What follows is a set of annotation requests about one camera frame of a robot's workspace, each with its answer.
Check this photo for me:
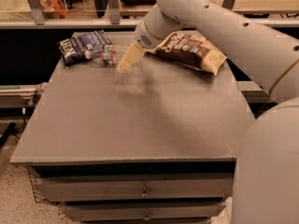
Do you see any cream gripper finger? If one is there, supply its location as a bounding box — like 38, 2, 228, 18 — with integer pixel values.
117, 43, 145, 73

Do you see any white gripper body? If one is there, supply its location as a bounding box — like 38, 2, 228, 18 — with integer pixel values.
135, 5, 184, 49

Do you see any clear plastic water bottle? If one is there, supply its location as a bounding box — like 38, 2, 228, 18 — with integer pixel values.
85, 45, 130, 67

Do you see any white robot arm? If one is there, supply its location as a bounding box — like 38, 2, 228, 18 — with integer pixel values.
118, 0, 299, 224

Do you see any brown and cream snack bag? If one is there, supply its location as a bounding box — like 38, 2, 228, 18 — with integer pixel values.
147, 32, 227, 76

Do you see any blue chip bag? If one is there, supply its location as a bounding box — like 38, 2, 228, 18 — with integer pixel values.
57, 31, 111, 67

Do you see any orange bag behind glass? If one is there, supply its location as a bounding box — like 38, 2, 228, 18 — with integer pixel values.
38, 0, 67, 19

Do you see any grey drawer cabinet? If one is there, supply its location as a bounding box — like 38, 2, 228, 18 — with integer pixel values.
9, 30, 256, 224

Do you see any upper grey drawer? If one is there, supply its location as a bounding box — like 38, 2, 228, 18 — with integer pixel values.
37, 173, 233, 202

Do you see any grey drawer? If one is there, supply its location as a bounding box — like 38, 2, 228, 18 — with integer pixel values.
63, 202, 226, 222
37, 173, 233, 202

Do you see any lower grey drawer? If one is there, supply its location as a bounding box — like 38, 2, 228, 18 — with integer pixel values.
63, 202, 226, 222

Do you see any metal shelf rail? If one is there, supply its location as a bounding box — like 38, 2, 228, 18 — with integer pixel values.
0, 16, 299, 30

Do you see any wire mesh basket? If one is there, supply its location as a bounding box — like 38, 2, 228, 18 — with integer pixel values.
27, 167, 49, 203

